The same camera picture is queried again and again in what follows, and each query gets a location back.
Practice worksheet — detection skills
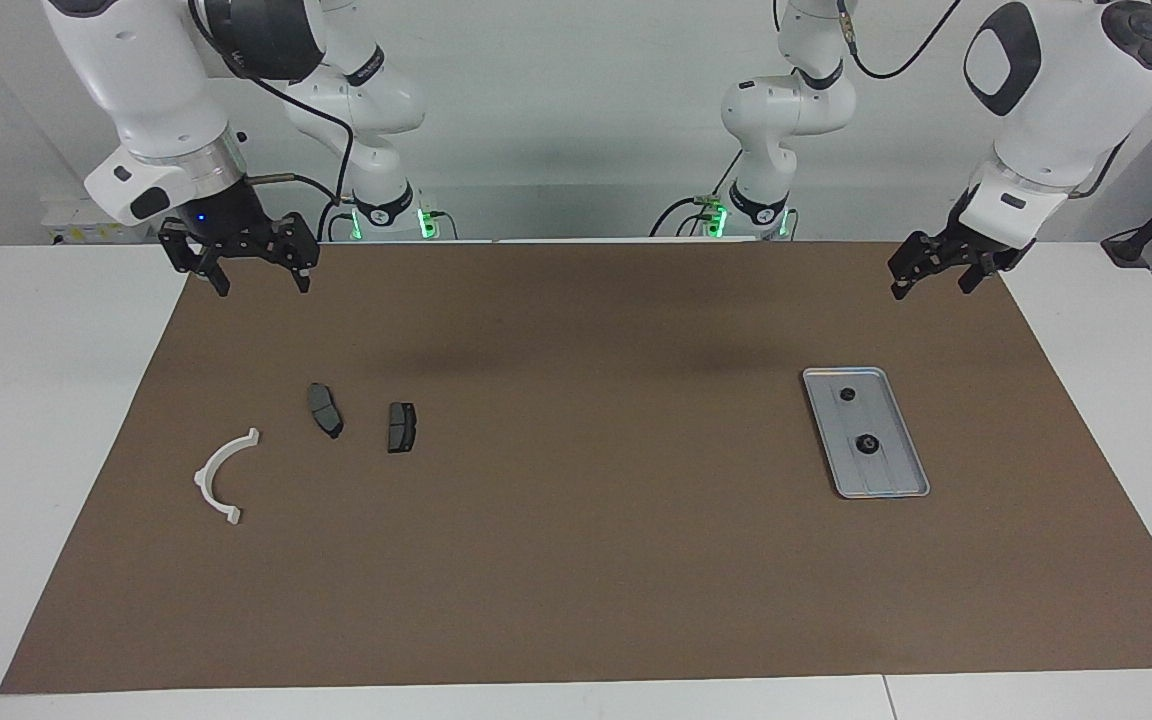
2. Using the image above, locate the silver metal tray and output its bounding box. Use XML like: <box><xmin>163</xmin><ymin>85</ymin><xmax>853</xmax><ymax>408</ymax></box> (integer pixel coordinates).
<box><xmin>802</xmin><ymin>367</ymin><xmax>931</xmax><ymax>499</ymax></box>

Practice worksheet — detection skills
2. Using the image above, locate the dark curved brake pad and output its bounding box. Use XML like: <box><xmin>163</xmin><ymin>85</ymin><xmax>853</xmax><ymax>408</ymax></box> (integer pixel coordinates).
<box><xmin>307</xmin><ymin>383</ymin><xmax>344</xmax><ymax>439</ymax></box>

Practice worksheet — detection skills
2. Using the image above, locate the white box with yellow labels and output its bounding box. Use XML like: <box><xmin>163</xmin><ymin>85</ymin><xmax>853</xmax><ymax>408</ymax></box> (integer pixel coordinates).
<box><xmin>41</xmin><ymin>197</ymin><xmax>159</xmax><ymax>244</ymax></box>

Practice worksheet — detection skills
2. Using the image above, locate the brown table mat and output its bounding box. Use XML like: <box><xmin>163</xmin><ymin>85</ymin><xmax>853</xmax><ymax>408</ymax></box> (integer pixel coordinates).
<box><xmin>0</xmin><ymin>241</ymin><xmax>1152</xmax><ymax>695</ymax></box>

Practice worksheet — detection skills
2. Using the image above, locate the black right base cable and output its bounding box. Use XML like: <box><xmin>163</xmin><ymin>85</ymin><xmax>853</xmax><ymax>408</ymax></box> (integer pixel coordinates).
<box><xmin>316</xmin><ymin>197</ymin><xmax>355</xmax><ymax>242</ymax></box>

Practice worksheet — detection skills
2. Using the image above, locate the black base cable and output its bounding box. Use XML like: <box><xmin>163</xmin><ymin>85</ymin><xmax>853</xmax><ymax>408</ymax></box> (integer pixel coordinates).
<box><xmin>316</xmin><ymin>197</ymin><xmax>355</xmax><ymax>242</ymax></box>
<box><xmin>649</xmin><ymin>150</ymin><xmax>747</xmax><ymax>238</ymax></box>

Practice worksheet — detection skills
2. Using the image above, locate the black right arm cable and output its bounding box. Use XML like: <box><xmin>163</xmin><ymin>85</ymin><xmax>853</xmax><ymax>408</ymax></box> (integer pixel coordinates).
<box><xmin>186</xmin><ymin>0</ymin><xmax>357</xmax><ymax>241</ymax></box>

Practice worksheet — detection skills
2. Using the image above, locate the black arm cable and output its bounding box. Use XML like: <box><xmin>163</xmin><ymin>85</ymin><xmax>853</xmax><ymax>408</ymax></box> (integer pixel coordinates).
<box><xmin>186</xmin><ymin>0</ymin><xmax>357</xmax><ymax>241</ymax></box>
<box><xmin>834</xmin><ymin>0</ymin><xmax>1152</xmax><ymax>201</ymax></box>

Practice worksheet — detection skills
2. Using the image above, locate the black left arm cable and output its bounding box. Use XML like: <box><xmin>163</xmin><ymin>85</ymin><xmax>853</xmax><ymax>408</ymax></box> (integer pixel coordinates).
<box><xmin>834</xmin><ymin>0</ymin><xmax>1152</xmax><ymax>201</ymax></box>

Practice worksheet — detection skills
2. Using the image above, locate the black left base cable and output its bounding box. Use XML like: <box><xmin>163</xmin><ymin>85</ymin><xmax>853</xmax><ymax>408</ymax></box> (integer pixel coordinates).
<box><xmin>649</xmin><ymin>150</ymin><xmax>747</xmax><ymax>238</ymax></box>

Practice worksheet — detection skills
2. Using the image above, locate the white curved plastic bracket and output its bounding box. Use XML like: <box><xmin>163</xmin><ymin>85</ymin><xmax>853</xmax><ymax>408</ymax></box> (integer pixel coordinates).
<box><xmin>194</xmin><ymin>428</ymin><xmax>261</xmax><ymax>526</ymax></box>

